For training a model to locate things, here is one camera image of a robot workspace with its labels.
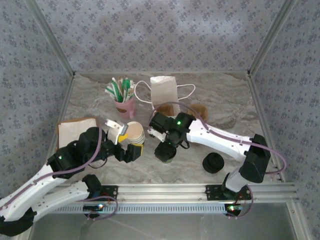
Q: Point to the stack of striped paper cups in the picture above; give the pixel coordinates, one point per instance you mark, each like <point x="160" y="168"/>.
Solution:
<point x="136" y="132"/>

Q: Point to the white cartoon print paper bag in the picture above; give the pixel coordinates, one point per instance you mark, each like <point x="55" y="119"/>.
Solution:
<point x="163" y="92"/>

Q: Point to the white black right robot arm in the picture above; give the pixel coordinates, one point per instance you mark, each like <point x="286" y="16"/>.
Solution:
<point x="220" y="140"/>

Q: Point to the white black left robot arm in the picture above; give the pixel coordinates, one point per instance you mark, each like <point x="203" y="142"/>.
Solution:
<point x="30" y="190"/>

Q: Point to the wooden coffee stirrer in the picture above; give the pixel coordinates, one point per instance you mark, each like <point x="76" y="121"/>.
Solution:
<point x="121" y="86"/>

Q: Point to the pink straw holder cup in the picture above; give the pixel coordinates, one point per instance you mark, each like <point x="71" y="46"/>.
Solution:
<point x="125" y="110"/>

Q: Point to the green striped wrapped straw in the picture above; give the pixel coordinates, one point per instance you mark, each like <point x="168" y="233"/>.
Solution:
<point x="127" y="86"/>
<point x="115" y="87"/>
<point x="111" y="93"/>

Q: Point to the stack of black cup lids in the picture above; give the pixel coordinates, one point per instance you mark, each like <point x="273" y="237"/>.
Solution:
<point x="213" y="163"/>

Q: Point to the white wrapped straw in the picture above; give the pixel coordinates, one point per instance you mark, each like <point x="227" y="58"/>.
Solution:
<point x="132" y="87"/>

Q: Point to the small lit circuit board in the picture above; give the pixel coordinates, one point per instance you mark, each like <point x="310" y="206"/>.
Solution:
<point x="93" y="207"/>
<point x="233" y="208"/>

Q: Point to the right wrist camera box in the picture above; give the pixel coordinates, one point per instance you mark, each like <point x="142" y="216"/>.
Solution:
<point x="156" y="135"/>

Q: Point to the aluminium mounting rail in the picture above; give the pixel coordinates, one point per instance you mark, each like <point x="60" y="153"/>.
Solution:
<point x="160" y="192"/>

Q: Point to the aluminium table end rail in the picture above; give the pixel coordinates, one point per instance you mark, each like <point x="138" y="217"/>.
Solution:
<point x="162" y="72"/>

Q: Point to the aluminium table side rail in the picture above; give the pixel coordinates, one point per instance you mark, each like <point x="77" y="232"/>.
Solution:
<point x="261" y="112"/>

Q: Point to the aluminium corner post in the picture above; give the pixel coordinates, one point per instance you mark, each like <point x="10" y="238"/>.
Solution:
<point x="50" y="35"/>
<point x="272" y="35"/>

